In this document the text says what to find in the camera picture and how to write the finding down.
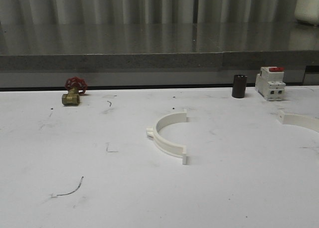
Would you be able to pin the white half-ring pipe clamp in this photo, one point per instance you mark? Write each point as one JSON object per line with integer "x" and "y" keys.
{"x": 158, "y": 132}

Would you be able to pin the grey stone counter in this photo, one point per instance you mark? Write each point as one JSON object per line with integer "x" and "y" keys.
{"x": 203, "y": 54}

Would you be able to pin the dark brown cylindrical coupling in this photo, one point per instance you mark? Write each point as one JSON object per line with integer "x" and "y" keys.
{"x": 239, "y": 85}

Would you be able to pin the brass valve red handwheel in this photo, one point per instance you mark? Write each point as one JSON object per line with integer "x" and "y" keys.
{"x": 75, "y": 86}

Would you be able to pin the white container in background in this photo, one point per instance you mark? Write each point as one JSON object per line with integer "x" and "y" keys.
{"x": 307, "y": 11}

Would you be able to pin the white circuit breaker red switch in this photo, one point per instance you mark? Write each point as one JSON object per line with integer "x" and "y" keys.
{"x": 269, "y": 83}

